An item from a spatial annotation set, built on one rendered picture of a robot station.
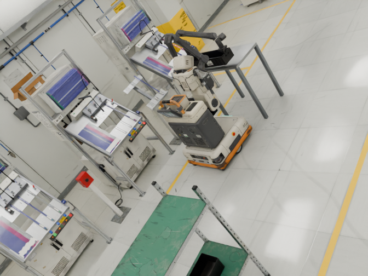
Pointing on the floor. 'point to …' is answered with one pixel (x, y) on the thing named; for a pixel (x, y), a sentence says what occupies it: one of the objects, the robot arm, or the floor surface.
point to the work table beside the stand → (240, 51)
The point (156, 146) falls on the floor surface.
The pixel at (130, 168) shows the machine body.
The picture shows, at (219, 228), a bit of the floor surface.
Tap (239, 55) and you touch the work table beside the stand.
